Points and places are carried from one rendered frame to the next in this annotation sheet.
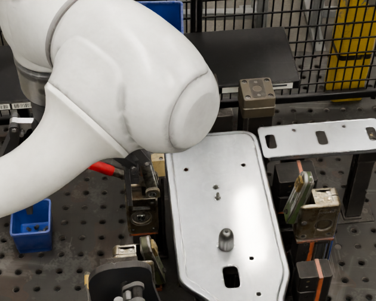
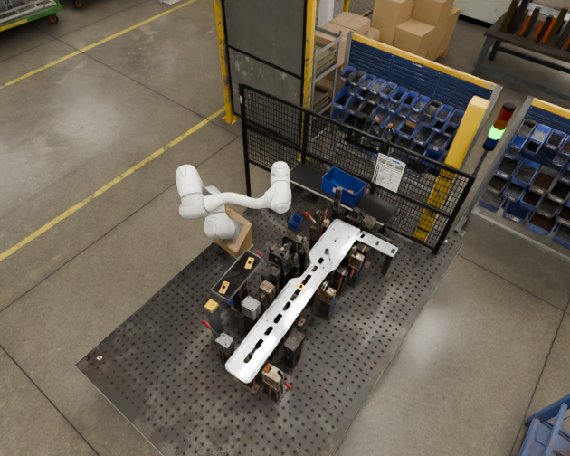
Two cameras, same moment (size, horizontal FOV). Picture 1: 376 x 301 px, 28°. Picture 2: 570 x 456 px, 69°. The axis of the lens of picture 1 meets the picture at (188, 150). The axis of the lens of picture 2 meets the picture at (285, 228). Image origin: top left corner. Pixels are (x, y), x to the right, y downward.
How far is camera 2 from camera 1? 1.57 m
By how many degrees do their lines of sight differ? 25
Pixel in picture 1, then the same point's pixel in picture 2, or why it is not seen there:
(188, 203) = (327, 237)
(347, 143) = (383, 249)
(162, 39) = (282, 194)
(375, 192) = (397, 272)
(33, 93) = not seen: hidden behind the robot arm
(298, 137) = (371, 239)
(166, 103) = (276, 204)
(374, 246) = (382, 286)
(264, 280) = (327, 265)
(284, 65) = (385, 218)
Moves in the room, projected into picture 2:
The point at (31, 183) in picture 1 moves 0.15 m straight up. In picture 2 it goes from (255, 204) to (254, 185)
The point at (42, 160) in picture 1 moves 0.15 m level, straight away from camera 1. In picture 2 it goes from (258, 203) to (270, 184)
